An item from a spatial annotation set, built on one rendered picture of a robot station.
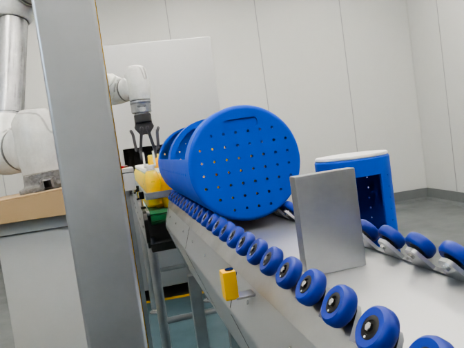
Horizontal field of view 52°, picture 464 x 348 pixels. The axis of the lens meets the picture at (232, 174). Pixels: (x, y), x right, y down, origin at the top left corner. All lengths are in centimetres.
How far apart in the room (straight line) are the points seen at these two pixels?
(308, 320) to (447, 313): 15
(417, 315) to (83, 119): 42
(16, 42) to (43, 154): 50
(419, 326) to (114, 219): 34
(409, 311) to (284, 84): 599
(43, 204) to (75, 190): 104
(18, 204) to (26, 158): 18
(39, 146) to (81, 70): 116
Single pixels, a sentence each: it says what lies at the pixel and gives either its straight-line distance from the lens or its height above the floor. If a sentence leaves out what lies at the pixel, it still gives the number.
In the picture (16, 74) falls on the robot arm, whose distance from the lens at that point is 194.
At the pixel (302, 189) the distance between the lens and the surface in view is 73.
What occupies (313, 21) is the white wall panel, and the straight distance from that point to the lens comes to 678.
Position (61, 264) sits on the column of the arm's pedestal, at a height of 84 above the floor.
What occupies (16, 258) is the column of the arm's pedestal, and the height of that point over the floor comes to 88.
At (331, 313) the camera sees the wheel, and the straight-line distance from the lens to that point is 52.
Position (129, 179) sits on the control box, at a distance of 214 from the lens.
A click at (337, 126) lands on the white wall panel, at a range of 668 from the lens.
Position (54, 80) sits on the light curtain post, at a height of 123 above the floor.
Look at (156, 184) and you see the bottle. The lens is 213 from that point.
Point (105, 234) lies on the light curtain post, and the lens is 51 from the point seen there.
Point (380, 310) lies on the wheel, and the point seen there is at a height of 98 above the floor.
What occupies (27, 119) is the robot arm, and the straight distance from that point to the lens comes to 169.
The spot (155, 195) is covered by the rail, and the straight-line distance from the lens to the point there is 211.
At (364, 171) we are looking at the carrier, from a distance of 180.
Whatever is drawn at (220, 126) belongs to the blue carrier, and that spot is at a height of 119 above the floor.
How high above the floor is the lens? 115
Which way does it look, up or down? 4 degrees down
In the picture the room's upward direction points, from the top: 8 degrees counter-clockwise
